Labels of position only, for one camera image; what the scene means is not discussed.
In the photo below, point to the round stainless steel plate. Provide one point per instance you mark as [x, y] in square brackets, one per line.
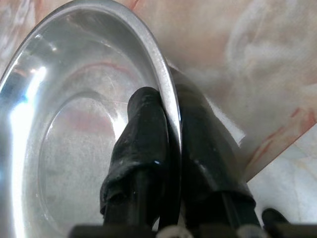
[74, 104]

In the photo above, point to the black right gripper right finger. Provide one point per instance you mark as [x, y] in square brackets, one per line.
[210, 153]

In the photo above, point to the black robot right foot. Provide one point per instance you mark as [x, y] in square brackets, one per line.
[275, 219]

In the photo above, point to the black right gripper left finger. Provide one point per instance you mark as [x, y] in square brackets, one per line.
[138, 158]

